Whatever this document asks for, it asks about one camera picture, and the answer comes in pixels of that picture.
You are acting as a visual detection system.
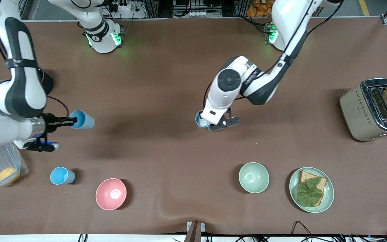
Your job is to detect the plain blue plastic cup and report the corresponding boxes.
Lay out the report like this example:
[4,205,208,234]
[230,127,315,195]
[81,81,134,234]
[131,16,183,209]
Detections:
[50,167,76,185]
[69,110,96,130]

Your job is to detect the blue cup with white glare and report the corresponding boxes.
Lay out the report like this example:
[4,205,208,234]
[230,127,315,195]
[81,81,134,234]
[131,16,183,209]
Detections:
[195,110,214,129]

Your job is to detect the pink bowl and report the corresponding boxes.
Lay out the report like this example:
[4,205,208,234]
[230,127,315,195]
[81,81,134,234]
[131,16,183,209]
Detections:
[95,178,127,211]

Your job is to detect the white power strip with plugs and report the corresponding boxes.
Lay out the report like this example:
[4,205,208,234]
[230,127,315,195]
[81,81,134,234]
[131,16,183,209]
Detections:
[108,0,133,12]

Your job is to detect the brown table mat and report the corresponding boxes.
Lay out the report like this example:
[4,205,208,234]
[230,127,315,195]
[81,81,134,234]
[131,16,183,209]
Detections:
[0,17,387,236]

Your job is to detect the pale green bowl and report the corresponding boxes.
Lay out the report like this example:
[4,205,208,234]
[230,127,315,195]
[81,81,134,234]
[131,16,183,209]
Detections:
[238,162,270,194]

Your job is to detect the orange snack bags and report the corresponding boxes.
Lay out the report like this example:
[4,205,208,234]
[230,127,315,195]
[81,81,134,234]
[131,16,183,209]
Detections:
[246,0,274,18]

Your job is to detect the pale green plate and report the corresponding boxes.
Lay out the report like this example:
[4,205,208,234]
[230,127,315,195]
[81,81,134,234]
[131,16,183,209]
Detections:
[289,167,335,213]

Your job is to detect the brown bread slice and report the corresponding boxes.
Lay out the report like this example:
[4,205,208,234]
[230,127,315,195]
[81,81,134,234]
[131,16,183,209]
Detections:
[297,170,328,207]

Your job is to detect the green lettuce leaf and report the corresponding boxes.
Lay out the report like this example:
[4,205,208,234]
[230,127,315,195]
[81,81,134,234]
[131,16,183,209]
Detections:
[296,177,324,207]

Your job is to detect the beige chrome toaster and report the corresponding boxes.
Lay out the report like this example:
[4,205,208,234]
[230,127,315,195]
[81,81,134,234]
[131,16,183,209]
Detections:
[340,78,387,142]

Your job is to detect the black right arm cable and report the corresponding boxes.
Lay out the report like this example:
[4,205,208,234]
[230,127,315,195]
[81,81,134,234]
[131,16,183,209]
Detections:
[0,0,70,119]

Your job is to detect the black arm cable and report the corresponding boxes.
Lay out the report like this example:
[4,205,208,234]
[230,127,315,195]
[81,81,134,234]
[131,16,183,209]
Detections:
[0,0,70,119]
[204,0,344,101]

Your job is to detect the black pot with blue handle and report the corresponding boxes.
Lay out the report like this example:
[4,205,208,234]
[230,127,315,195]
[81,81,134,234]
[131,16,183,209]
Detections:
[36,68,54,98]

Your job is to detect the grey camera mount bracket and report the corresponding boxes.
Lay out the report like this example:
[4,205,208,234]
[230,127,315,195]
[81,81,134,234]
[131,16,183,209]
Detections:
[187,221,206,242]

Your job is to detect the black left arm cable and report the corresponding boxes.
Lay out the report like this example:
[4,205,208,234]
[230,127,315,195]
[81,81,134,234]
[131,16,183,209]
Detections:
[204,0,344,101]

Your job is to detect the black looped cable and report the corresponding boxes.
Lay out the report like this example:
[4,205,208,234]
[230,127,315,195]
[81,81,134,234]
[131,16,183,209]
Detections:
[291,221,315,242]

